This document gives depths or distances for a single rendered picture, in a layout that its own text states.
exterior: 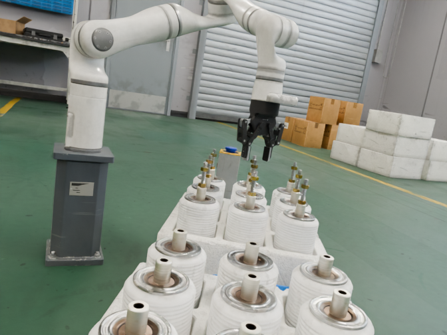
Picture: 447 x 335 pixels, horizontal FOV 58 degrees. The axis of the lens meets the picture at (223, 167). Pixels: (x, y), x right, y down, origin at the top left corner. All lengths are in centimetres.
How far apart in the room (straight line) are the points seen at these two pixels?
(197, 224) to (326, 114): 412
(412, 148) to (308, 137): 143
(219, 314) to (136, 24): 79
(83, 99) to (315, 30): 631
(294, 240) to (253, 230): 10
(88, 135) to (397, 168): 302
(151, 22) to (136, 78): 500
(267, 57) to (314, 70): 619
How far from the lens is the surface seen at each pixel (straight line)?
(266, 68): 101
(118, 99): 610
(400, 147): 374
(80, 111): 109
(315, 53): 720
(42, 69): 605
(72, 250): 116
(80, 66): 112
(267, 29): 101
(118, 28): 109
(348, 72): 761
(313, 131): 489
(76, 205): 112
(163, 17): 116
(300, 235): 94
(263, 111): 101
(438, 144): 404
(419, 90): 765
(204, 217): 93
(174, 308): 54
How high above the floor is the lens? 51
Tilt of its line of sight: 11 degrees down
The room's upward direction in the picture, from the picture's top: 9 degrees clockwise
